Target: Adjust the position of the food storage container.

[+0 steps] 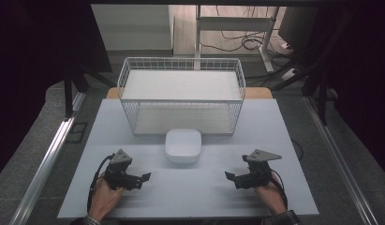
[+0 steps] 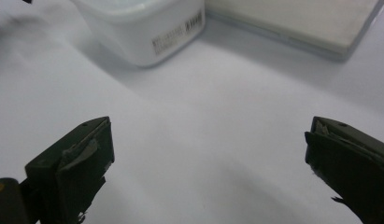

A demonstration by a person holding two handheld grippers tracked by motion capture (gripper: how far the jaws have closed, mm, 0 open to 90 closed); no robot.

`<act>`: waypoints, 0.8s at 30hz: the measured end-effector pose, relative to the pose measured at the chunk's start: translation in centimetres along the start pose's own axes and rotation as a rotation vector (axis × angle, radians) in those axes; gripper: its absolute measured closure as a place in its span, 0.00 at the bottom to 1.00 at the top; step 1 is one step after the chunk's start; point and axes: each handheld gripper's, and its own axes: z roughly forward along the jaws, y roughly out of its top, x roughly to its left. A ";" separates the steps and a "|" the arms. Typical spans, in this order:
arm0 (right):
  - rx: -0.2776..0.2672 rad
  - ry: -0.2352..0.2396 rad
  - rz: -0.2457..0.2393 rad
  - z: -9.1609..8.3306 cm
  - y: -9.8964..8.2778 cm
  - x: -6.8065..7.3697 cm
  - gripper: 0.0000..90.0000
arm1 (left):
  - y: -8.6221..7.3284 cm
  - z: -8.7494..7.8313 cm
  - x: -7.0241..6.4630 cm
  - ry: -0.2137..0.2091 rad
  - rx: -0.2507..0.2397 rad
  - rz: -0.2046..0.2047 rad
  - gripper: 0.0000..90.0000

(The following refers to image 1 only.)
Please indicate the person's right plaid sleeve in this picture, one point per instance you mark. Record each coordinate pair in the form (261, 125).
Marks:
(285, 217)

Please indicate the person's left hand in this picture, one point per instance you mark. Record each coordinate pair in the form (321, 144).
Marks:
(104, 197)

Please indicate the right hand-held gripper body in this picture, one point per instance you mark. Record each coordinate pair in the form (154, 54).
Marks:
(257, 173)

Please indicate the person's right hand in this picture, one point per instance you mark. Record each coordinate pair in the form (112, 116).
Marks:
(269, 195)

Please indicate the wooden board under table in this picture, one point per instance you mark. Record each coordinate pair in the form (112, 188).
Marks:
(259, 93)

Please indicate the white square bowl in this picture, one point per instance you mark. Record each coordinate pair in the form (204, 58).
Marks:
(183, 145)

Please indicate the person's left plaid sleeve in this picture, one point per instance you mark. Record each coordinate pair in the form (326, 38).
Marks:
(87, 221)

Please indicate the black metal stand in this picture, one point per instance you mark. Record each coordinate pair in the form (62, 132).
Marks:
(68, 93)
(321, 90)

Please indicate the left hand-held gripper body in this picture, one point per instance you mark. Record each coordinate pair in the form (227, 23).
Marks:
(118, 170)

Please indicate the person's plaid sleeve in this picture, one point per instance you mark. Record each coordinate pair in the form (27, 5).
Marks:
(285, 217)
(87, 221)

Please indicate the aluminium rail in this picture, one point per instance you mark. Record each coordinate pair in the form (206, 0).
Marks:
(340, 162)
(46, 156)

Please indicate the white desk frame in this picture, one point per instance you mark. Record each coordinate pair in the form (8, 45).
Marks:
(233, 23)

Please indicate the white power strip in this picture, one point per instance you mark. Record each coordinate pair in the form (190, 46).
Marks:
(288, 74)

